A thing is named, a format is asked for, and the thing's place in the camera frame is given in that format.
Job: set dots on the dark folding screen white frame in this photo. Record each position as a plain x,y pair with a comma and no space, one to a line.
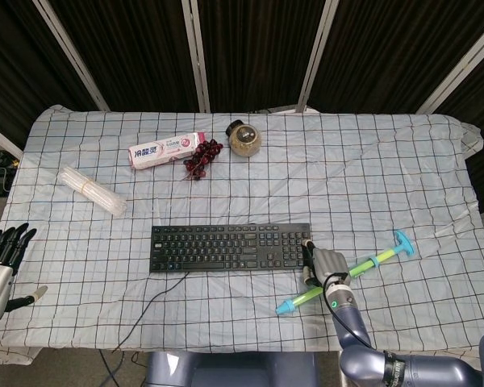
145,52

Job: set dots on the light blue checked tablecloth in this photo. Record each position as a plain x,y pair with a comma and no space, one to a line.
246,193

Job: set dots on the bundle of clear straws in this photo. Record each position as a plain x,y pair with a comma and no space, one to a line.
88,187

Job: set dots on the dark red grape bunch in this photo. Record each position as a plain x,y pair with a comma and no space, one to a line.
203,155

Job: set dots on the green blue plastic syringe pump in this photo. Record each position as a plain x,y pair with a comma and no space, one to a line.
302,300

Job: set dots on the white pink toothpaste box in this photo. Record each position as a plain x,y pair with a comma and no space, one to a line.
161,151

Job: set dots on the black computer keyboard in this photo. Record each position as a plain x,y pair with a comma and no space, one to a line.
209,250

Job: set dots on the grey-blue robot torso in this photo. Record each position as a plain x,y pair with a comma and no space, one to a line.
226,371

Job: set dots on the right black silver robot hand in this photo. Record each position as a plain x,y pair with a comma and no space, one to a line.
328,264

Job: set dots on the round glass jar with grains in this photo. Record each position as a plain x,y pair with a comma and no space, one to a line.
245,141

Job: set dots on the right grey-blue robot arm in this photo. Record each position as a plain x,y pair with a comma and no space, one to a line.
347,310

